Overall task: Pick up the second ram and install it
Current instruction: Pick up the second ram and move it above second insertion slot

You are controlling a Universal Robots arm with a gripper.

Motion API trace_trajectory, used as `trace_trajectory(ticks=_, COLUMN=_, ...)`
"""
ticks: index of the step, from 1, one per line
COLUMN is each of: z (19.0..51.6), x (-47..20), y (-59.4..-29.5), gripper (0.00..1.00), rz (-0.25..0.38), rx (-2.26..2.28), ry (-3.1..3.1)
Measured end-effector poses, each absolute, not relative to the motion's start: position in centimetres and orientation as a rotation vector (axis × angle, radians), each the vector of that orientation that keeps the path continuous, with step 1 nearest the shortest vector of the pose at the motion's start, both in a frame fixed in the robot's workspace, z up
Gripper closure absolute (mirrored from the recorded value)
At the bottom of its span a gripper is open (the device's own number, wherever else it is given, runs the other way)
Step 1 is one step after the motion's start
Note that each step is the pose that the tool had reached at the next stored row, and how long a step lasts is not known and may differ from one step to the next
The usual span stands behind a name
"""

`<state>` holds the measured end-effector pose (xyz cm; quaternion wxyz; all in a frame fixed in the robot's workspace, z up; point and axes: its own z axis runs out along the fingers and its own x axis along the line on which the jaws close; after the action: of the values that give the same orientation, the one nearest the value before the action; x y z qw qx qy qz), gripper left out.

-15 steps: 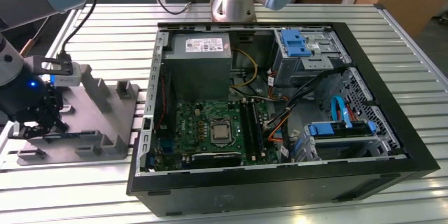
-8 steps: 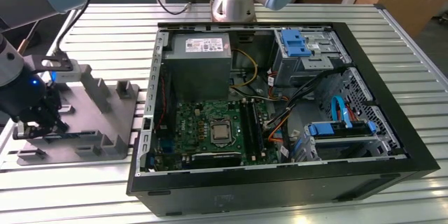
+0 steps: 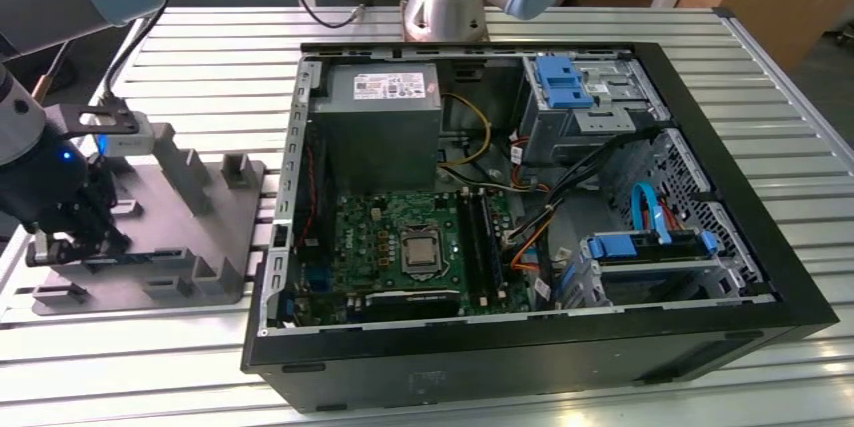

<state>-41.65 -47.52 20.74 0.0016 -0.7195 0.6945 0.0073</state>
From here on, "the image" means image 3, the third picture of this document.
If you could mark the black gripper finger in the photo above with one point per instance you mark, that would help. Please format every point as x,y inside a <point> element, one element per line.
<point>96,227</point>
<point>56,247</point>

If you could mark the green RAM stick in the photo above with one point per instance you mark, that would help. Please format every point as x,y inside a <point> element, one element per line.
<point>154,254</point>

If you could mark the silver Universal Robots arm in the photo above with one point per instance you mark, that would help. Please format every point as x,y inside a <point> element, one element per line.
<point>447,7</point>

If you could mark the black RAM slot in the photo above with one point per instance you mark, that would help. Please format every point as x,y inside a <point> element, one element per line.
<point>486,242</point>
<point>473,247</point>

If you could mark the grey parts rack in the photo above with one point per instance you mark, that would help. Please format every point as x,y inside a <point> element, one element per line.
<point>174,232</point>

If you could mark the blue video port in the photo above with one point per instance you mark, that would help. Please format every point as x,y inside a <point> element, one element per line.
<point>289,309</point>

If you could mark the green motherboard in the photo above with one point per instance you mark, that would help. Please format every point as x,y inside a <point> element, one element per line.
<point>361,227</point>

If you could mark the grey power supply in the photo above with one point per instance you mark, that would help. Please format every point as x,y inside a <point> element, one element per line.
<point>374,147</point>

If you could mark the silver CPU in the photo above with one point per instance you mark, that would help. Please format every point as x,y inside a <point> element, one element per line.
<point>422,252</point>

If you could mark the black PC case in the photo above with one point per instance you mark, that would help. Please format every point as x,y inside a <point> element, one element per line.
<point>467,362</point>

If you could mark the grey metal disk bay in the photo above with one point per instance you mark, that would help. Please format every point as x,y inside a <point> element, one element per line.
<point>554,142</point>
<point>661,265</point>

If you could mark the blue disk carrier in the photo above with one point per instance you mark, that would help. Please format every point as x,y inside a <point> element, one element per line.
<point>557,82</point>
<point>617,246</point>

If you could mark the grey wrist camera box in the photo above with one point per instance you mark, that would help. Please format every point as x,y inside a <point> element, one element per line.
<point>130,142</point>

